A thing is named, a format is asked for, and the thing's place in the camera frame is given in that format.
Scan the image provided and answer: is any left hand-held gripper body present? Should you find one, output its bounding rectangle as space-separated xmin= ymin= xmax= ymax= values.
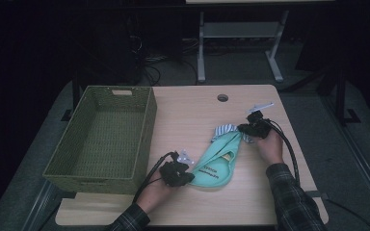
xmin=158 ymin=149 xmax=197 ymax=189

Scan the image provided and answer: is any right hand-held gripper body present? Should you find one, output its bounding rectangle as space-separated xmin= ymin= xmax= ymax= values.
xmin=246 ymin=102 xmax=276 ymax=140

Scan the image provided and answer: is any mint green striped baby garment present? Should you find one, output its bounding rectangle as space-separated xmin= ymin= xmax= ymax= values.
xmin=189 ymin=123 xmax=255 ymax=189

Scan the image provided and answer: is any green woven basket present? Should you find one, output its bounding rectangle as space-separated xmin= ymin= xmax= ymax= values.
xmin=42 ymin=85 xmax=159 ymax=195

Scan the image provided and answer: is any person's right hand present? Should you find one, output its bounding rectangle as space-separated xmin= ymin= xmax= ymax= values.
xmin=255 ymin=127 xmax=285 ymax=167

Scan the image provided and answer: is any person's left hand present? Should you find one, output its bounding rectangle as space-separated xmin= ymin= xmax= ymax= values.
xmin=135 ymin=171 xmax=175 ymax=215

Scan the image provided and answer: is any black metal stand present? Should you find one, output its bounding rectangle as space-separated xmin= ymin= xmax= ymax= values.
xmin=331 ymin=64 xmax=362 ymax=127

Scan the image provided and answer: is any black metal table leg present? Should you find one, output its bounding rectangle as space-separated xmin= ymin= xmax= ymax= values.
xmin=60 ymin=75 xmax=82 ymax=123

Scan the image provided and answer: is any right hand-held gripper black cable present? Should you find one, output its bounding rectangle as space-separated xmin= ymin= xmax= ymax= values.
xmin=262 ymin=117 xmax=302 ymax=188

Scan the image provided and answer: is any grey table edge bracket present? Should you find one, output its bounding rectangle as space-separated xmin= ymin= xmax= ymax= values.
xmin=305 ymin=190 xmax=330 ymax=201

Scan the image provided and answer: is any white metal frame desk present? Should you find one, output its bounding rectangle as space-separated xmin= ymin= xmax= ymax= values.
xmin=185 ymin=0 xmax=335 ymax=85

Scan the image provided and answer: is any grey metal rail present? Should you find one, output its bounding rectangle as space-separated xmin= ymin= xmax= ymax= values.
xmin=320 ymin=94 xmax=370 ymax=215
xmin=20 ymin=180 xmax=64 ymax=231

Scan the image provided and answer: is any tangle of black cables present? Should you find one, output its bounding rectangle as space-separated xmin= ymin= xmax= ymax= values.
xmin=126 ymin=32 xmax=200 ymax=87

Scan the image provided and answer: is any thin black cable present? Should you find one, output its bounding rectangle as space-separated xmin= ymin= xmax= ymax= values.
xmin=325 ymin=198 xmax=370 ymax=231

